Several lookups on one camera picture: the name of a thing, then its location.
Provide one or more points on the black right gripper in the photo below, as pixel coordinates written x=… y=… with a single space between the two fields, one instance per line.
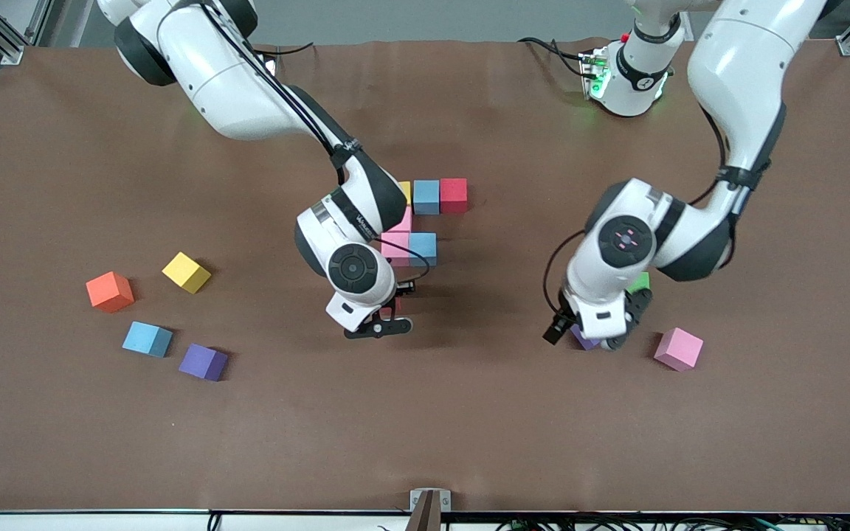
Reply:
x=401 y=289

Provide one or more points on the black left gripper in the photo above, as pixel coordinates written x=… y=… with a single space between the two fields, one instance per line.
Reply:
x=564 y=322

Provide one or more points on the purple foam cube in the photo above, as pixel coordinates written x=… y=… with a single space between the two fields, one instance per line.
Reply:
x=202 y=361
x=584 y=340

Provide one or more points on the green foam cube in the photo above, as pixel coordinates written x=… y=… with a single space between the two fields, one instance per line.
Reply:
x=640 y=282

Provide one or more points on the pink foam cube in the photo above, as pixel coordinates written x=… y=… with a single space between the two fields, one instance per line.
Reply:
x=679 y=348
x=405 y=221
x=394 y=247

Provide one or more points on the light blue foam cube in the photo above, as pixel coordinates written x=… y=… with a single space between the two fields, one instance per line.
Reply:
x=147 y=338
x=423 y=247
x=426 y=196

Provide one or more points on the yellow foam cube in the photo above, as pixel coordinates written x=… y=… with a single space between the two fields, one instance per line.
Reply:
x=406 y=190
x=186 y=271

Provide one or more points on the red foam cube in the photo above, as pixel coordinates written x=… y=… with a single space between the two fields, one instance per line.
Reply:
x=453 y=195

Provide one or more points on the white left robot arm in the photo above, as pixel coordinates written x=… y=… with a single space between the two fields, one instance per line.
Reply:
x=735 y=74

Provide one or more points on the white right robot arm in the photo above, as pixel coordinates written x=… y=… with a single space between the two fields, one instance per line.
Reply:
x=233 y=81

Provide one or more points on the brown table mat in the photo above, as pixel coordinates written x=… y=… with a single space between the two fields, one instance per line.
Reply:
x=395 y=413

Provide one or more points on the orange foam cube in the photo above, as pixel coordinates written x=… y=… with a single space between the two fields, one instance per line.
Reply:
x=109 y=291

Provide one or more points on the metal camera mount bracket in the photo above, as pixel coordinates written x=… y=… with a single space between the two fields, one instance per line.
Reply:
x=429 y=501

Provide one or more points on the white table edge rail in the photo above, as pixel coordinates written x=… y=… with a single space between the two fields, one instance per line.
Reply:
x=63 y=522

